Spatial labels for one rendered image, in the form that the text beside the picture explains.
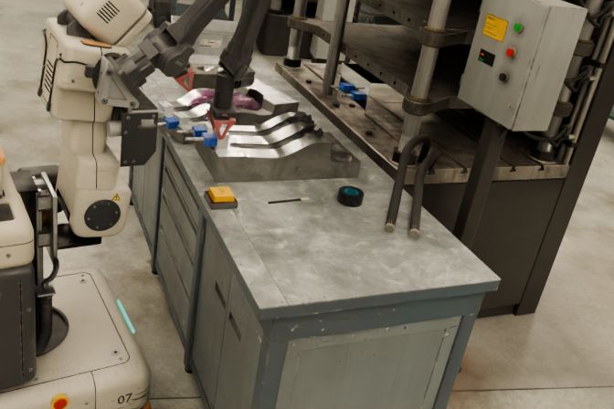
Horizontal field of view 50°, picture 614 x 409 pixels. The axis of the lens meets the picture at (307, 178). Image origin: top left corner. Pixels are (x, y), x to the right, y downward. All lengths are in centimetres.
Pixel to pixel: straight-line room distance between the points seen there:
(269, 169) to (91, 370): 81
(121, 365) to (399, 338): 85
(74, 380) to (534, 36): 170
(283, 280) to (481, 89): 103
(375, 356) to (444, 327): 22
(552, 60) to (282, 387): 126
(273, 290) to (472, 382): 138
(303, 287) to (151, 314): 126
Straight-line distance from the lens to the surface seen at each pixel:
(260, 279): 163
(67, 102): 186
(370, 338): 179
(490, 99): 227
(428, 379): 203
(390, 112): 288
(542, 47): 215
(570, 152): 292
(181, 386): 249
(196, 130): 216
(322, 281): 166
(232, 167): 205
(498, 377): 288
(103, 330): 227
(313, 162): 214
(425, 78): 237
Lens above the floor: 172
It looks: 25 degrees down
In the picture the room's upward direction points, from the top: 10 degrees clockwise
